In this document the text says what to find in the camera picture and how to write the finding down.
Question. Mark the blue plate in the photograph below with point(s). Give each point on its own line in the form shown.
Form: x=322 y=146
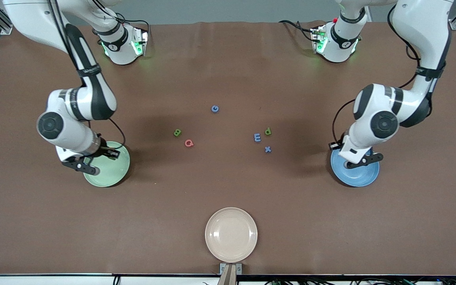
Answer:
x=364 y=176

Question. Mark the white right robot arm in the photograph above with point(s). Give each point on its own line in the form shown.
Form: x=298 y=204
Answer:
x=26 y=23

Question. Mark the blue letter m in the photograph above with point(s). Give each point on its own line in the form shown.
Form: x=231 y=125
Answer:
x=257 y=137

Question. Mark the grey base connector box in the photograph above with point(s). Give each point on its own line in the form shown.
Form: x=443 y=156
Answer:
x=143 y=39
x=317 y=36

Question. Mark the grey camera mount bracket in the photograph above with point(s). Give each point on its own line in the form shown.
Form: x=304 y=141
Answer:
x=223 y=268

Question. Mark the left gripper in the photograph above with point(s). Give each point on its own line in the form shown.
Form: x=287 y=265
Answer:
x=336 y=145

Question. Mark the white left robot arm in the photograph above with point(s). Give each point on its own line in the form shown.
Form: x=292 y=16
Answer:
x=422 y=31

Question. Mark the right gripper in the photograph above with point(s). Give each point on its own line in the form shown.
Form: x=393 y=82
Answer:
x=103 y=147

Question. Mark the beige plate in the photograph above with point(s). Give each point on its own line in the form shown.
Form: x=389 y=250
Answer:
x=231 y=234

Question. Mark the red letter Q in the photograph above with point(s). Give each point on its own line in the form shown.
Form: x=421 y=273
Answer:
x=189 y=143

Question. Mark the blue letter C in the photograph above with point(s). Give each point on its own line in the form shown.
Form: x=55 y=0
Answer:
x=215 y=108

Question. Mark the green plate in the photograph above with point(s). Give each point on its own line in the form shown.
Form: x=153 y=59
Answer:
x=111 y=174

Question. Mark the green letter B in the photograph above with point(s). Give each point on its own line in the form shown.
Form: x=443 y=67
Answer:
x=177 y=132

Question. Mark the green letter p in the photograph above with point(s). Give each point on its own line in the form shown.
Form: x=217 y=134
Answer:
x=268 y=131

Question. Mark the brown table mat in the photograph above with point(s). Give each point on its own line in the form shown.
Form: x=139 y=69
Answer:
x=228 y=186

